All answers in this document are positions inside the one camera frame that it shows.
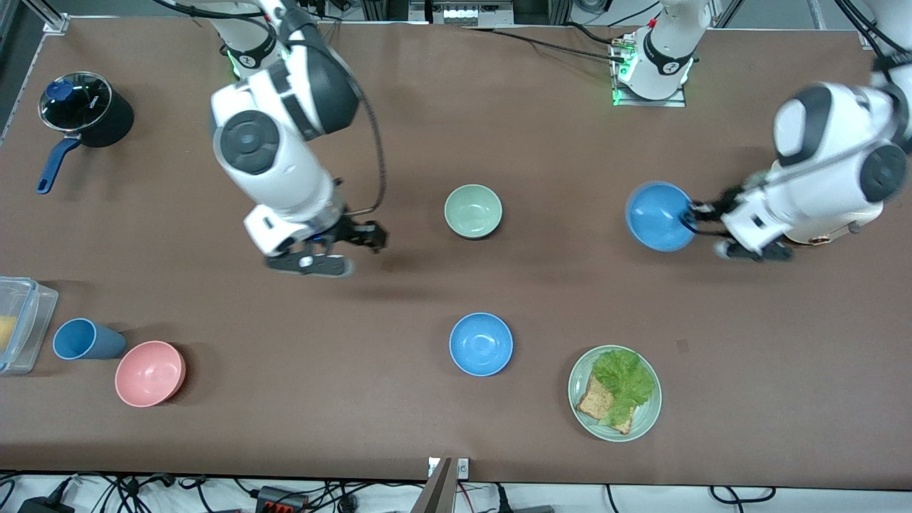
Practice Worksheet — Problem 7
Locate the blue bowl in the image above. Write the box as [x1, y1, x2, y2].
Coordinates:
[449, 312, 514, 377]
[625, 181, 698, 253]

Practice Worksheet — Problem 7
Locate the green bowl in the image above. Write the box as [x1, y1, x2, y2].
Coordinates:
[444, 184, 504, 240]

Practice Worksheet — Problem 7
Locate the pink bowl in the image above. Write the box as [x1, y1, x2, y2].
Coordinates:
[115, 341, 187, 408]

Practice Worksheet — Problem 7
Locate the white toaster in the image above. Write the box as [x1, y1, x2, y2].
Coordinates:
[802, 219, 864, 247]

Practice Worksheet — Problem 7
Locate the green lettuce leaf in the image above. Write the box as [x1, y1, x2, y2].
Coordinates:
[593, 348, 656, 428]

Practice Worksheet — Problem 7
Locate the green plate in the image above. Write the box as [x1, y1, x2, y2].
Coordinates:
[568, 345, 663, 442]

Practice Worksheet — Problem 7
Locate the brown bread slice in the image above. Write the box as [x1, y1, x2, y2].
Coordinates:
[576, 374, 635, 435]

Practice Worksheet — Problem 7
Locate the blue cup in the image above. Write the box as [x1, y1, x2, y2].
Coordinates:
[52, 318, 128, 361]

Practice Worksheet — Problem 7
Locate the grey equipment box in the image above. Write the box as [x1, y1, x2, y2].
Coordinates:
[409, 0, 515, 27]

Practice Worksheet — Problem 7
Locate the clear plastic container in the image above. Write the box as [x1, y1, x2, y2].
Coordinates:
[0, 276, 59, 375]

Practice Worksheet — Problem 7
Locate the black orange power strip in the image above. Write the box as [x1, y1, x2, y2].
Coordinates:
[254, 486, 309, 513]

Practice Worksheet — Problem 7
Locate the black power adapter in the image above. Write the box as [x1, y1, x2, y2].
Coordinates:
[17, 495, 76, 513]

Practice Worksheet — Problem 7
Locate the black pot with blue handle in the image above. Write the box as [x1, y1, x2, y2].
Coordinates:
[36, 71, 135, 195]

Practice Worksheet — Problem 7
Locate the long black table cable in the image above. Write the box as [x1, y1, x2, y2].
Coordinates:
[462, 26, 629, 63]

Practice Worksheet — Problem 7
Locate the grey camera mount strut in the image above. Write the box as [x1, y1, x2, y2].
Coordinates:
[412, 457, 457, 513]

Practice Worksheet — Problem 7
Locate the black looped floor cable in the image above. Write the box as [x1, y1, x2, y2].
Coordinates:
[709, 486, 777, 504]

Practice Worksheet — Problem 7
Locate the aluminium frame bracket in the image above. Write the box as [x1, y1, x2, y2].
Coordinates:
[27, 0, 71, 35]

